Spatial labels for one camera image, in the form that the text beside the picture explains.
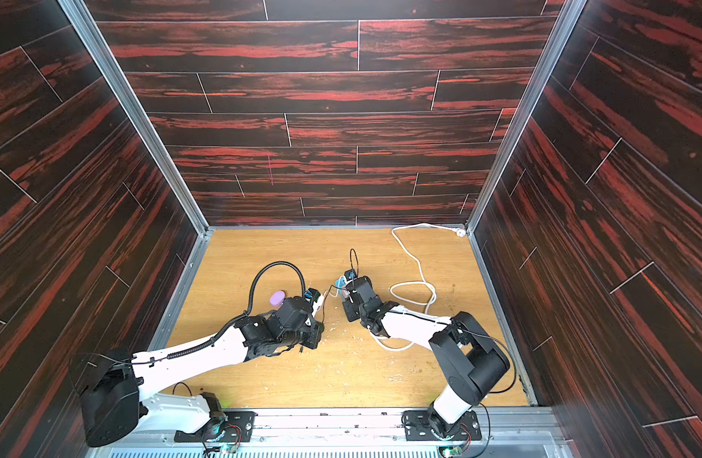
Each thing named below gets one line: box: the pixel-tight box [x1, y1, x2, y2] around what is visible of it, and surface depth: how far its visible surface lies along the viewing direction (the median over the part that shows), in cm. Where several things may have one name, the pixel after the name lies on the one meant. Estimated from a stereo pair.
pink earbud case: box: [268, 290, 286, 308], surface depth 98 cm
